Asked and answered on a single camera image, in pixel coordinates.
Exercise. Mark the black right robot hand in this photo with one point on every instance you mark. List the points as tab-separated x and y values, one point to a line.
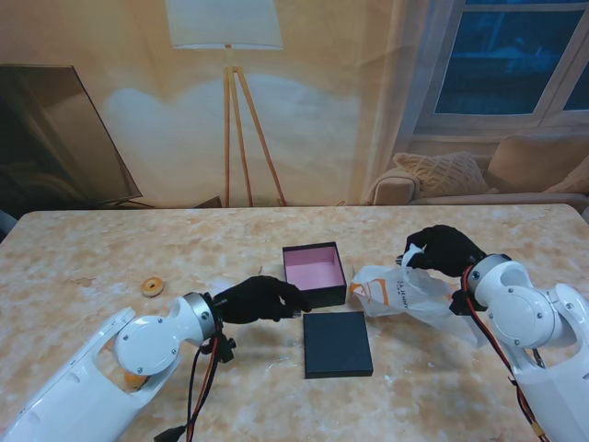
446	251

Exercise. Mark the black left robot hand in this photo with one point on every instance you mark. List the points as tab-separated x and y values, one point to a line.
257	301

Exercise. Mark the white plastic bag orange print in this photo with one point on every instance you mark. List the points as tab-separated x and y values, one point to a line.
405	294

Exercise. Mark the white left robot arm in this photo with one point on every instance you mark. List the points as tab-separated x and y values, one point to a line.
147	345

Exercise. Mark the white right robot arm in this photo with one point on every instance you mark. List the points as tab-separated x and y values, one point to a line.
524	317

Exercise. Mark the black gift box pink inside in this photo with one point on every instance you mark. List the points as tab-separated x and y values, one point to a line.
313	271

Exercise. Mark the black gift box lid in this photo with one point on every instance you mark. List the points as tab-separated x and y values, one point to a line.
336	345

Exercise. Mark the knitted beige cushion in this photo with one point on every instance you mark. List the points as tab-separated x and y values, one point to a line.
442	172

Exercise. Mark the beige sofa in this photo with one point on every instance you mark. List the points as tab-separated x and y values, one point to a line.
391	184

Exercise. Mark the tan plain cushion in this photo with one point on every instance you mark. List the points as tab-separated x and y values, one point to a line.
520	166
575	182

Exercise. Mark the sheer beige curtain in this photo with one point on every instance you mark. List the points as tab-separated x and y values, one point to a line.
400	69

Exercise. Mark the dark grey chair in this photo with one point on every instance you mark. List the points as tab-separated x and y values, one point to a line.
4	223

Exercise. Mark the black flat television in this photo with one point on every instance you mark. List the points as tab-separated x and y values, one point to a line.
46	138

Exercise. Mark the tripod floor lamp white shade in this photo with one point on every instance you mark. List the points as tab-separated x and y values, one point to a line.
225	23

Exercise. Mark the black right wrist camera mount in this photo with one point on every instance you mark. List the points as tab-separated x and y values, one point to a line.
462	301

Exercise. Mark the window with white frame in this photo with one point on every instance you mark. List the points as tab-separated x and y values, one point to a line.
497	60

